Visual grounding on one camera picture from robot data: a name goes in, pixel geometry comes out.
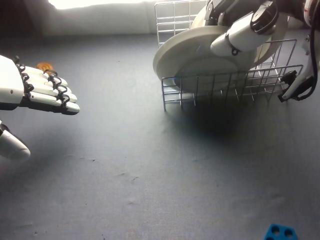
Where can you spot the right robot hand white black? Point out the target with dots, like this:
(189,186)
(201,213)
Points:
(245,32)

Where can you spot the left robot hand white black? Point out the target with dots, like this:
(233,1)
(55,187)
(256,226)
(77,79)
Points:
(10,85)

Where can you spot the white plate with black rim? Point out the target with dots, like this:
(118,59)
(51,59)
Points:
(195,57)
(266,56)

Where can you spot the small orange cookie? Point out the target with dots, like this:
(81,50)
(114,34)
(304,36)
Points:
(44,66)

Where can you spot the white backdrop sheet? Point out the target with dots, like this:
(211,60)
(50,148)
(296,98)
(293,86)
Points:
(100,20)

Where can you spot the blue pentagon block with holes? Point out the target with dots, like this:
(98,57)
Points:
(280,232)

